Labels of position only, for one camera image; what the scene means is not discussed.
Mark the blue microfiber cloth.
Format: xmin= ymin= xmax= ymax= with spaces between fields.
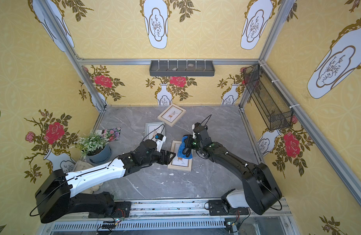
xmin=177 ymin=135 xmax=193 ymax=160

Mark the grey-green picture frame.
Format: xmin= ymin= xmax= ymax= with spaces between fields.
xmin=144 ymin=121 xmax=165 ymax=140

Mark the beige picture frame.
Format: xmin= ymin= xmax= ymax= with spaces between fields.
xmin=157 ymin=104 xmax=186 ymax=127
xmin=168 ymin=141 xmax=192 ymax=172

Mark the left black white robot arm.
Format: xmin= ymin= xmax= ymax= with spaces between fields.
xmin=35 ymin=140 xmax=176 ymax=224

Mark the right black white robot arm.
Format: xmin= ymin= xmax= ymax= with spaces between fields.
xmin=178 ymin=135 xmax=282 ymax=215

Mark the floral patterned box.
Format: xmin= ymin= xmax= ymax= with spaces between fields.
xmin=96 ymin=127 xmax=121 ymax=142

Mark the potted green plant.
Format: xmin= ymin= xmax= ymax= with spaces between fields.
xmin=75 ymin=133 xmax=112 ymax=164

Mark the beige work glove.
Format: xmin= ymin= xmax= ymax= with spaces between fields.
xmin=74 ymin=161 xmax=103 ymax=194

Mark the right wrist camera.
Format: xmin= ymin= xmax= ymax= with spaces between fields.
xmin=192 ymin=122 xmax=209 ymax=140

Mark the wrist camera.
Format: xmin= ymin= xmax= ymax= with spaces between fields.
xmin=192 ymin=122 xmax=209 ymax=140
xmin=155 ymin=133 xmax=166 ymax=152

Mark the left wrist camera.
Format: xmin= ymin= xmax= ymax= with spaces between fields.
xmin=155 ymin=133 xmax=166 ymax=152

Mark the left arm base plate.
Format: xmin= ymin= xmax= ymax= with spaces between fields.
xmin=88 ymin=201 xmax=131 ymax=219

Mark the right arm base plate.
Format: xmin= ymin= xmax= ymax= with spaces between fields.
xmin=207 ymin=199 xmax=249 ymax=216

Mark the black wire mesh basket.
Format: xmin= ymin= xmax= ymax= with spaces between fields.
xmin=242 ymin=64 xmax=293 ymax=131

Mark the grey wall shelf tray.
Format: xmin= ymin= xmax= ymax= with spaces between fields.
xmin=149 ymin=59 xmax=216 ymax=77

